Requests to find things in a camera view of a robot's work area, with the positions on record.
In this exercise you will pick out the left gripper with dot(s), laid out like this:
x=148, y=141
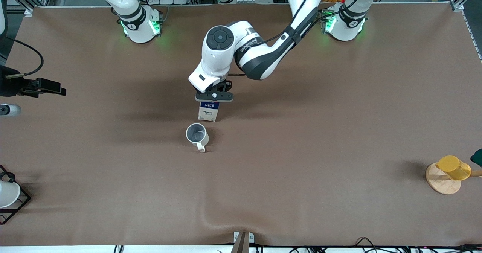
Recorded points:
x=227, y=84

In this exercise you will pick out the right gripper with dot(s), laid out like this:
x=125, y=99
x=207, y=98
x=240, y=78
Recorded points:
x=8, y=87

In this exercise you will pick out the blue white milk carton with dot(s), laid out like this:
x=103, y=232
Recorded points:
x=208, y=113

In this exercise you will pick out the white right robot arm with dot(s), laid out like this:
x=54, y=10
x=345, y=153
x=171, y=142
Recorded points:
x=137, y=31

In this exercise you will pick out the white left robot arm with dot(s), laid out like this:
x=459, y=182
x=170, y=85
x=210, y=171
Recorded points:
x=260, y=61

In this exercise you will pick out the white cup in rack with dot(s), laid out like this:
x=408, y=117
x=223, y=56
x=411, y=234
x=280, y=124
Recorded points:
x=7, y=194

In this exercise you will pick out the round wooden cup stand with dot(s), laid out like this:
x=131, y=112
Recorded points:
x=442, y=185

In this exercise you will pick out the yellow plastic cup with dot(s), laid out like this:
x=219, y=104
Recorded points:
x=453, y=167

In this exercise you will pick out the green plastic cup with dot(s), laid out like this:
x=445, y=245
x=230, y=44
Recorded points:
x=477, y=157

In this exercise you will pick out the table cover cloth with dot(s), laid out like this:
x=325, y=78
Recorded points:
x=241, y=162

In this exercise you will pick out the metal clamp bracket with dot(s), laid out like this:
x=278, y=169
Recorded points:
x=243, y=243

